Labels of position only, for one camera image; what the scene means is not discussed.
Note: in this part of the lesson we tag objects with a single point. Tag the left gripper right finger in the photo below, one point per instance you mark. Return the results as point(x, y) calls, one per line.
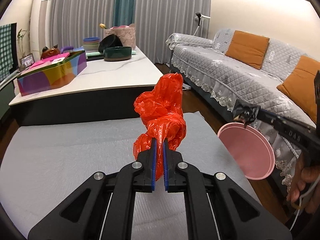
point(216, 206)

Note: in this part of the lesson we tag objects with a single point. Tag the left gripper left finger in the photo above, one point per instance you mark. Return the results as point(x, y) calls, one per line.
point(102, 206)

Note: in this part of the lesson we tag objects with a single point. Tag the black plastic bag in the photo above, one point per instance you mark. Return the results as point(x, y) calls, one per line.
point(244, 112)

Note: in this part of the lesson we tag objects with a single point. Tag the red plastic bag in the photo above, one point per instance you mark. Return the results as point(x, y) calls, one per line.
point(161, 112)

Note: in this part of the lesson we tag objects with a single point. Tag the pink plastic trash bin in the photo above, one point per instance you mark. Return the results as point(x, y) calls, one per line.
point(249, 148)

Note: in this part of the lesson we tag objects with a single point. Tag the person's right hand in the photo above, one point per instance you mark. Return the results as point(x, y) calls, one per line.
point(303, 176)

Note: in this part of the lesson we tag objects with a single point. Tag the orange cushion near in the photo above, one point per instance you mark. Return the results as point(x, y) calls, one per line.
point(299, 86)

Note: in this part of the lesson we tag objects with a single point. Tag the orange cushion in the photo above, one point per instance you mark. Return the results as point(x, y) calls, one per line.
point(299, 86)
point(248, 48)

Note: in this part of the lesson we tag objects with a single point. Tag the grey foam mat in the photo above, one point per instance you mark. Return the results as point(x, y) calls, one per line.
point(44, 164)

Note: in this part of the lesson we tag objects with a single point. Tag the orange cushion far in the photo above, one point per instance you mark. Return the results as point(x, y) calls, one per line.
point(248, 48)

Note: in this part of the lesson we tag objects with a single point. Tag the white marble coffee table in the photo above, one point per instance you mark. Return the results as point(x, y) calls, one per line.
point(102, 91)

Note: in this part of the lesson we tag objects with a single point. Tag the grey quilted sofa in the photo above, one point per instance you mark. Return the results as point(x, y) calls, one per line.
point(222, 80)

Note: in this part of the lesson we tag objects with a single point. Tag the colourful tin box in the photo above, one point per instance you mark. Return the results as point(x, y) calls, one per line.
point(51, 76)

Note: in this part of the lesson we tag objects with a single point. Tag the dark green round bowl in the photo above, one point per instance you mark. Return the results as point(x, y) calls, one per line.
point(117, 53)

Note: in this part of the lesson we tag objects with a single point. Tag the pink card box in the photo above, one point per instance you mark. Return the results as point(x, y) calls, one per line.
point(50, 60)

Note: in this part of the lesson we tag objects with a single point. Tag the stacked pastel bowls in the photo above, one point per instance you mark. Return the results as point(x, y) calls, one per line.
point(91, 44)

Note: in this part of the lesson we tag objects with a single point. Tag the brown teapot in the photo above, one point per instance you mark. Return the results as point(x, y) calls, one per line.
point(46, 52)

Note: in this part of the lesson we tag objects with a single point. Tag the black round lid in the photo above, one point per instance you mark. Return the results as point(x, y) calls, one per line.
point(109, 41)

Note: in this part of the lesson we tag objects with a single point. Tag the pink lace basket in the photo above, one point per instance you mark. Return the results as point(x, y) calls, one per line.
point(126, 34)

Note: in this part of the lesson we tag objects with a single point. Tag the green checked cloth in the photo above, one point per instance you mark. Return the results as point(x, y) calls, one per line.
point(8, 50)

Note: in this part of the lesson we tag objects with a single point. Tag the grey curtain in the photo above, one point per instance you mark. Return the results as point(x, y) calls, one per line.
point(155, 21)

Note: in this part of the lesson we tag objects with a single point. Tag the bamboo plant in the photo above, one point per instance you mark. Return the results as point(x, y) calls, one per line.
point(20, 36)

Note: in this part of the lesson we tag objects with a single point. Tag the white standing air conditioner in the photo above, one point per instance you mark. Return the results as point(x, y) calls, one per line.
point(40, 27)

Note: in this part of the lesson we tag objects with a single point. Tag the teal curtain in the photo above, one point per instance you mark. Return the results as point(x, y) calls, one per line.
point(123, 12)

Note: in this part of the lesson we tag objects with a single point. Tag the small photo frame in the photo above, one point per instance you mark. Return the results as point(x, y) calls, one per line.
point(27, 60)

